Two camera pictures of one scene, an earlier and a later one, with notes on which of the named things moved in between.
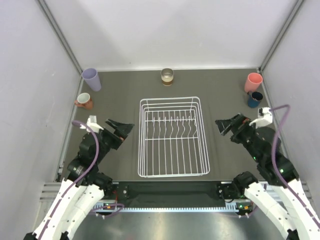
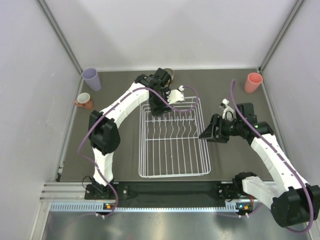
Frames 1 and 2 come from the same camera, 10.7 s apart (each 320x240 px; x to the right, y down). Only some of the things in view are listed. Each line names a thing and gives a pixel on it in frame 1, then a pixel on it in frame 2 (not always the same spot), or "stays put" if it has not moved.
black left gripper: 122,130 to 156,109
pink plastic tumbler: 253,82 stays put
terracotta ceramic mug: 83,100 stays put
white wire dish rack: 172,141 stays put
